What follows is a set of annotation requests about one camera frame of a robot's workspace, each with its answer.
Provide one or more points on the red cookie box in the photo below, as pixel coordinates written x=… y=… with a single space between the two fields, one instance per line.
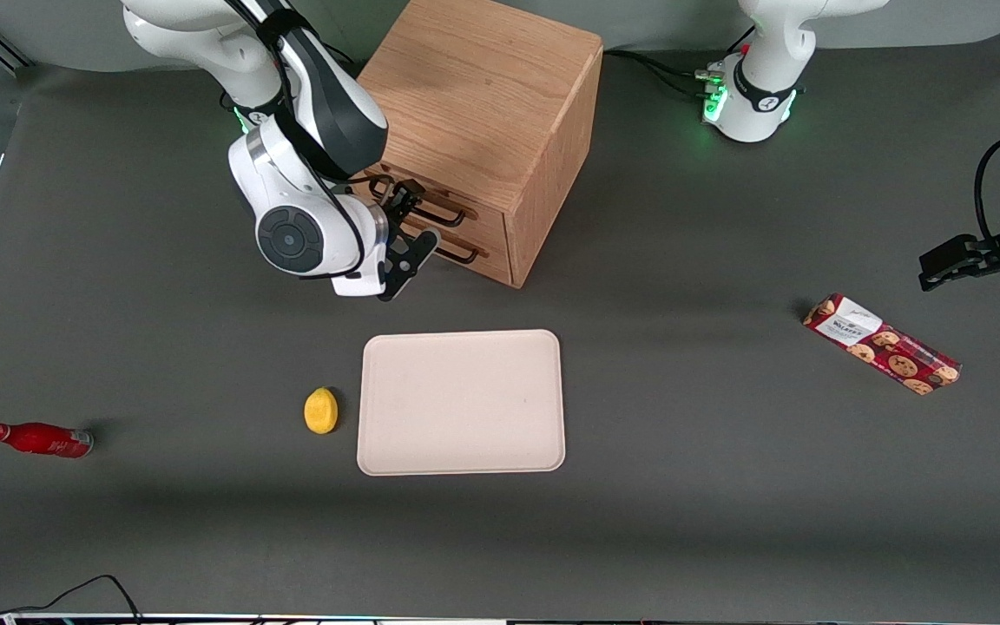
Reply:
x=886 y=347

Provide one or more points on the yellow lemon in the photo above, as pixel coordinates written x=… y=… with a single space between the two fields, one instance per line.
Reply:
x=320 y=411

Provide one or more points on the red bottle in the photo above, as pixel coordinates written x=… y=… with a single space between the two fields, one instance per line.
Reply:
x=40 y=439

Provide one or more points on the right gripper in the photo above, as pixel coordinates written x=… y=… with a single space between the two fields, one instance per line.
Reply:
x=395 y=209

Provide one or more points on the wooden drawer cabinet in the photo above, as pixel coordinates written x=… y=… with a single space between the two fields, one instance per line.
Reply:
x=483 y=87

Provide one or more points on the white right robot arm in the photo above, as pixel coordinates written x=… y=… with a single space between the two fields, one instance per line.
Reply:
x=196 y=35

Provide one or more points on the beige rectangular tray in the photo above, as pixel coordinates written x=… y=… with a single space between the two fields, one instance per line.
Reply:
x=461 y=404

